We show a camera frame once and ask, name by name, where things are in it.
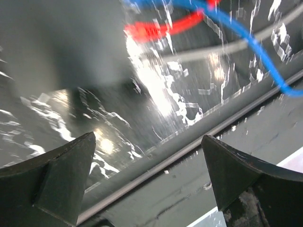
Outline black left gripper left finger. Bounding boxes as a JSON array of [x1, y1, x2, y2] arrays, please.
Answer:
[[0, 132, 96, 227]]

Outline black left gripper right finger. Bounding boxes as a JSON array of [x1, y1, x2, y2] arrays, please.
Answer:
[[201, 135, 303, 227]]

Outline grey ethernet cable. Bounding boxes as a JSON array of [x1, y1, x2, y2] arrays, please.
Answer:
[[142, 9, 303, 63]]

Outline red ethernet cable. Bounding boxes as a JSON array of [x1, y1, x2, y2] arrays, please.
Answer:
[[124, 0, 222, 42]]

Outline blue ethernet cable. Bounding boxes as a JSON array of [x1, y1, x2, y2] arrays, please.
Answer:
[[123, 0, 303, 99]]

